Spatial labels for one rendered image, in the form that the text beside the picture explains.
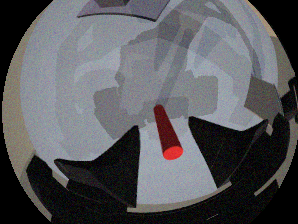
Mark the red peg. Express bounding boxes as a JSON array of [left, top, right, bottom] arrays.
[[154, 104, 184, 160]]

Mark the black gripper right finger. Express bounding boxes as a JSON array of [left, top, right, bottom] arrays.
[[189, 116, 269, 188]]

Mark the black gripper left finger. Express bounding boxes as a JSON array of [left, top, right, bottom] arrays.
[[55, 125, 141, 208]]

